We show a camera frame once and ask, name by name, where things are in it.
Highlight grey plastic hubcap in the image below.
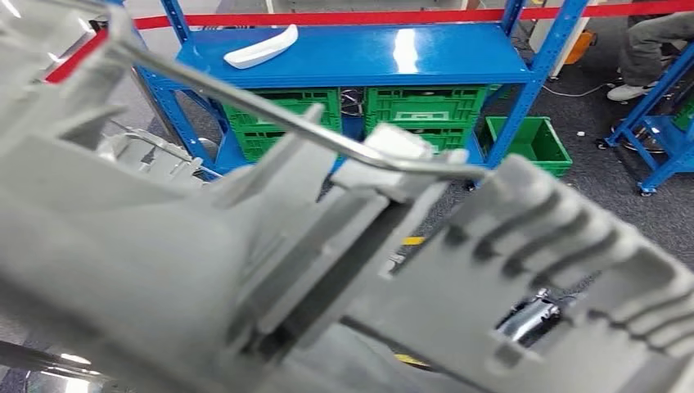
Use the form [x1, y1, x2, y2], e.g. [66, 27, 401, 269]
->
[0, 0, 694, 393]

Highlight blue metal shelf rack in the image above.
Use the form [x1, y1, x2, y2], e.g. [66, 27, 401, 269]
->
[596, 40, 694, 197]
[106, 0, 593, 183]

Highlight yellow floor tape square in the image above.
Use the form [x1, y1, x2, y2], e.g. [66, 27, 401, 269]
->
[391, 235, 432, 371]

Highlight green plastic slatted crate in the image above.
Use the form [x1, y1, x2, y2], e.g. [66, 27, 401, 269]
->
[403, 127, 481, 164]
[364, 85, 490, 134]
[234, 129, 344, 164]
[223, 88, 344, 136]
[672, 96, 694, 133]

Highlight white plastic mirror cover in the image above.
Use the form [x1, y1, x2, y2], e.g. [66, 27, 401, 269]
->
[223, 24, 300, 70]

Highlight red barrier belt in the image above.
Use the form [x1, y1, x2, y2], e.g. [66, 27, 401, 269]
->
[46, 0, 694, 85]

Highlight green plastic open bin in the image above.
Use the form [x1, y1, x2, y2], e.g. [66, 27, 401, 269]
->
[478, 115, 575, 178]

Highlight orange plastic object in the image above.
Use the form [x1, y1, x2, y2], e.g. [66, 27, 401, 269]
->
[562, 29, 598, 66]

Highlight person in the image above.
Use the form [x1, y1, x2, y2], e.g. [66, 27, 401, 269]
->
[606, 9, 694, 103]

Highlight white floor cable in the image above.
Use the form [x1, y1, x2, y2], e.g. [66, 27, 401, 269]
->
[542, 81, 616, 99]

